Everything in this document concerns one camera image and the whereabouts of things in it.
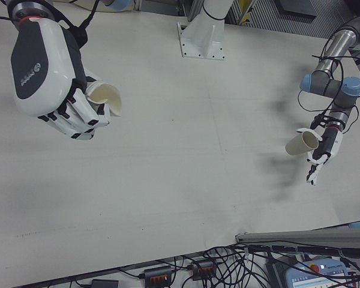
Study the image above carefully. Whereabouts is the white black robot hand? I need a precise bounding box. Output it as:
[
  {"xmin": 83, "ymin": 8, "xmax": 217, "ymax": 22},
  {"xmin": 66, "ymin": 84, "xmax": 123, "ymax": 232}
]
[
  {"xmin": 11, "ymin": 16, "xmax": 112, "ymax": 142},
  {"xmin": 296, "ymin": 127, "xmax": 344, "ymax": 186}
]

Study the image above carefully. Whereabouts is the round intact paper cup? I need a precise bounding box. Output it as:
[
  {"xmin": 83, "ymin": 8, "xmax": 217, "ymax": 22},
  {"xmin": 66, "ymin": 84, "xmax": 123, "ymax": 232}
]
[{"xmin": 284, "ymin": 131, "xmax": 320, "ymax": 156}]

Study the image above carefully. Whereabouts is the crushed paper cup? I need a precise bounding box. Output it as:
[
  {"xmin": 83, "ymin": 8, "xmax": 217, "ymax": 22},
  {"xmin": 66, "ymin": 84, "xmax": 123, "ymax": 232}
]
[{"xmin": 85, "ymin": 80, "xmax": 123, "ymax": 118}]

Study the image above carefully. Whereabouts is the teach pendant with red button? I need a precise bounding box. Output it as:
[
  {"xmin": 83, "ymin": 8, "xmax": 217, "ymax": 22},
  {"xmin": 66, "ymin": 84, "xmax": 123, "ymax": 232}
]
[{"xmin": 283, "ymin": 257, "xmax": 360, "ymax": 288}]

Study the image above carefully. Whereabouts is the dark grey box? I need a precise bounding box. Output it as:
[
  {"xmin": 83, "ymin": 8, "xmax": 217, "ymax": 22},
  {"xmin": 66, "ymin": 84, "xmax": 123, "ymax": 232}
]
[{"xmin": 278, "ymin": 0, "xmax": 316, "ymax": 22}]

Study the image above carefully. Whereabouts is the yellow black striped bar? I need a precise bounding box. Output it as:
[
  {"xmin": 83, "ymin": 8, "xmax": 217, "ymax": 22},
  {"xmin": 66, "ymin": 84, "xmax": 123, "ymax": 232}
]
[{"xmin": 239, "ymin": 0, "xmax": 258, "ymax": 19}]

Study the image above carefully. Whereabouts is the black orange power adapter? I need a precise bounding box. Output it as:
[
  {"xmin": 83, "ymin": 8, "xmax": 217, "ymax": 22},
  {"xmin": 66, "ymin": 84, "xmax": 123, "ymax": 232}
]
[
  {"xmin": 142, "ymin": 265, "xmax": 174, "ymax": 284},
  {"xmin": 190, "ymin": 259, "xmax": 217, "ymax": 278}
]

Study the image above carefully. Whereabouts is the flat black power brick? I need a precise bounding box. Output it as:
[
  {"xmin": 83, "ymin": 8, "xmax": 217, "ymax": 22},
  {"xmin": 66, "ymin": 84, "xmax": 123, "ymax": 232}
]
[{"xmin": 91, "ymin": 278, "xmax": 120, "ymax": 288}]

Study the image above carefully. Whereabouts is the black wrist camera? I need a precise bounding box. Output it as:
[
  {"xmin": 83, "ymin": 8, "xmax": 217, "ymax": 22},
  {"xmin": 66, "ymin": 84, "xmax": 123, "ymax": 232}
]
[
  {"xmin": 67, "ymin": 25, "xmax": 88, "ymax": 50},
  {"xmin": 310, "ymin": 113, "xmax": 328, "ymax": 130}
]

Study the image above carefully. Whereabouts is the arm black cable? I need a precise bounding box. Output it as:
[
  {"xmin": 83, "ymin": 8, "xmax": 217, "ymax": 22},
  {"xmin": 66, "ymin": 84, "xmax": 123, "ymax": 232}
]
[
  {"xmin": 296, "ymin": 32, "xmax": 360, "ymax": 136},
  {"xmin": 55, "ymin": 0, "xmax": 100, "ymax": 31}
]

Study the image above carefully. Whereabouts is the aluminium profile post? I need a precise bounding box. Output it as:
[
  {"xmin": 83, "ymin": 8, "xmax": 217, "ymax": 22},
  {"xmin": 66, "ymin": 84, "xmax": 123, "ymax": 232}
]
[{"xmin": 235, "ymin": 227, "xmax": 360, "ymax": 259}]

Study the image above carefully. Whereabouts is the white robot mount bracket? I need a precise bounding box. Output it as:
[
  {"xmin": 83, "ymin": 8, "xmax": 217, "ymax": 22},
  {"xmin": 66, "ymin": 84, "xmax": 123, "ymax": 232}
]
[{"xmin": 176, "ymin": 0, "xmax": 235, "ymax": 62}]

